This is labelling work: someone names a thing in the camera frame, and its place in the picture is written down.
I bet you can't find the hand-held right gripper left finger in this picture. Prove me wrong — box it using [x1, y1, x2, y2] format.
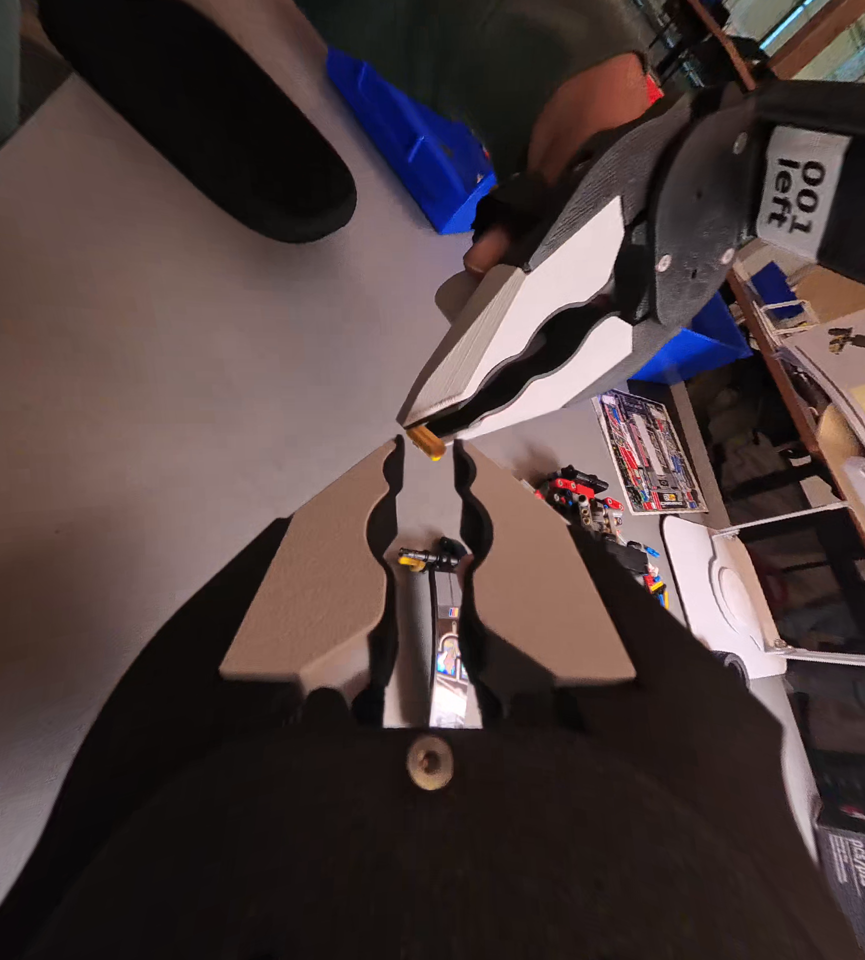
[218, 437, 407, 699]

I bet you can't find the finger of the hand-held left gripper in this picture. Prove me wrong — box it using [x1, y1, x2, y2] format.
[397, 196, 626, 438]
[436, 300, 634, 442]

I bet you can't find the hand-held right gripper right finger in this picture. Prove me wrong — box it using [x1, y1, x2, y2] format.
[452, 438, 638, 687]

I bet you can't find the yellow lego pin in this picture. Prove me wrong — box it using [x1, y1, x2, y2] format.
[404, 423, 449, 461]

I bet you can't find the person's left forearm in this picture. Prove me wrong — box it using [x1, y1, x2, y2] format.
[297, 0, 647, 177]

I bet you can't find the lego car model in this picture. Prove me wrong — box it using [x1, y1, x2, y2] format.
[533, 465, 651, 575]

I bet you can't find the small black yellow lego assembly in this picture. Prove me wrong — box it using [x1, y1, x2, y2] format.
[398, 536, 475, 575]

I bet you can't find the person's left hand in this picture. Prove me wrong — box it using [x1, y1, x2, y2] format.
[462, 52, 656, 276]

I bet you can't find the colourful sticker sheet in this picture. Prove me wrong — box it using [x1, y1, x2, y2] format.
[591, 388, 710, 517]

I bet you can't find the blue storage bin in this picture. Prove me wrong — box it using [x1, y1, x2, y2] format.
[627, 292, 755, 385]
[326, 46, 497, 235]

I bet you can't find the wooden shelf board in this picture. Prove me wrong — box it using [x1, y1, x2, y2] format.
[725, 266, 865, 631]

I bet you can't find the white metal stand bar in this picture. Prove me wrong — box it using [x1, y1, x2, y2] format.
[773, 639, 865, 670]
[710, 502, 851, 537]

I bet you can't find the black padded armrest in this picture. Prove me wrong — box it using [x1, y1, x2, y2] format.
[38, 0, 359, 245]

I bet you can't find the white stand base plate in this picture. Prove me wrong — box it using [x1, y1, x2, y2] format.
[661, 513, 790, 680]

